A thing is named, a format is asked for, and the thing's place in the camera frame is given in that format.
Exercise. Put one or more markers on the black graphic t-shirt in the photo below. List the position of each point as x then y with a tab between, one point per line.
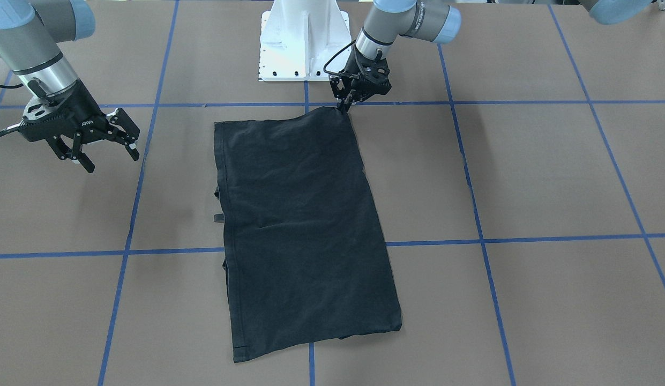
305	255

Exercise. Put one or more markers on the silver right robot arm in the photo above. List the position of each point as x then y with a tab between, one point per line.
30	32

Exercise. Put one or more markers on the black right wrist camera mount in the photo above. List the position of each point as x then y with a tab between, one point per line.
43	119

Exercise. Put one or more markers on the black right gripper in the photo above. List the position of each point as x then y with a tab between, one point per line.
84	113

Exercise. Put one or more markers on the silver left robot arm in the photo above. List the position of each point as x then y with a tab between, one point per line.
432	21

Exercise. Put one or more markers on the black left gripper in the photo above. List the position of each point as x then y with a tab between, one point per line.
349	91

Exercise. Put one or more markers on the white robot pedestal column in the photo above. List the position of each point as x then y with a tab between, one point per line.
298	39

